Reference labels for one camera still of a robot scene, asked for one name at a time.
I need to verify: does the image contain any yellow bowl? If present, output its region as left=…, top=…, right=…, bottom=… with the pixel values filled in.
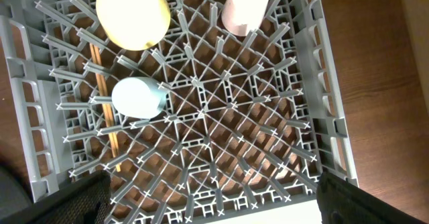
left=96, top=0, right=171, bottom=51

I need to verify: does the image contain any pink cup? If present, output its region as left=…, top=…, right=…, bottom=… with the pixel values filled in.
left=221, top=0, right=269, bottom=36

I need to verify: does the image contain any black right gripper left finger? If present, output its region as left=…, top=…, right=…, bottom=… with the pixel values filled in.
left=1, top=170, right=111, bottom=224

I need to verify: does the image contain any light blue cup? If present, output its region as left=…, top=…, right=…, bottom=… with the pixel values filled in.
left=111, top=77, right=167, bottom=119

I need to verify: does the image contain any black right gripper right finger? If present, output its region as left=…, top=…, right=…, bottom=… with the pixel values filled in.
left=316, top=172, right=424, bottom=224

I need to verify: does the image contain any grey plastic dishwasher rack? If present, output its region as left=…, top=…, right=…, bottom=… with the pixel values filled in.
left=1, top=0, right=358, bottom=223

